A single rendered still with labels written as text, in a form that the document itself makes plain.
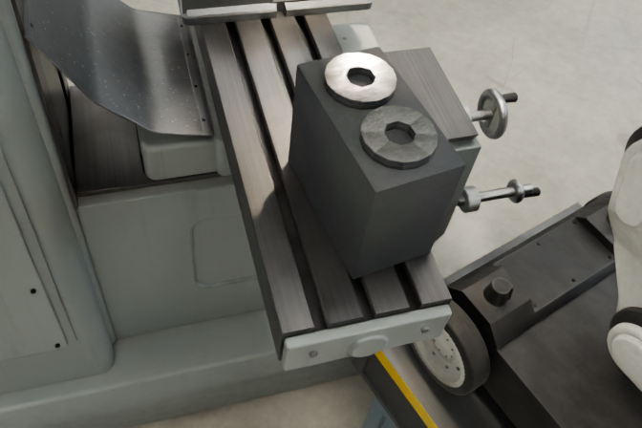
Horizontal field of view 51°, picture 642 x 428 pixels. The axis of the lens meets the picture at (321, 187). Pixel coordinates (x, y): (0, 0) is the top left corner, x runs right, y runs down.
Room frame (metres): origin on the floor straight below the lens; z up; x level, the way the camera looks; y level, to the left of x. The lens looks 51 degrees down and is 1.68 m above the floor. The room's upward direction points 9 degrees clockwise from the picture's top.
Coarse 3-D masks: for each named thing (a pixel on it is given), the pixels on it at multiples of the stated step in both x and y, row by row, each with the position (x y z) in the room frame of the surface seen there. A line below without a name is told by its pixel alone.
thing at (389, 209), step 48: (336, 96) 0.59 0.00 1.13; (384, 96) 0.60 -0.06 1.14; (336, 144) 0.54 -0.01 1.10; (384, 144) 0.52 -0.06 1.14; (432, 144) 0.53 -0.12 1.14; (336, 192) 0.52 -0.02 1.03; (384, 192) 0.46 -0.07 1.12; (432, 192) 0.50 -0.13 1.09; (336, 240) 0.50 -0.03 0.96; (384, 240) 0.48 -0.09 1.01; (432, 240) 0.52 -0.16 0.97
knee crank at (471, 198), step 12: (516, 180) 1.04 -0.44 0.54; (468, 192) 0.97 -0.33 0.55; (480, 192) 1.00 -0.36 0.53; (492, 192) 1.00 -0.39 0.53; (504, 192) 1.01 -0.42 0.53; (516, 192) 1.01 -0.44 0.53; (528, 192) 1.03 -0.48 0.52; (540, 192) 1.04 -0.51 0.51; (468, 204) 0.95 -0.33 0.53; (480, 204) 0.96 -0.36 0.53
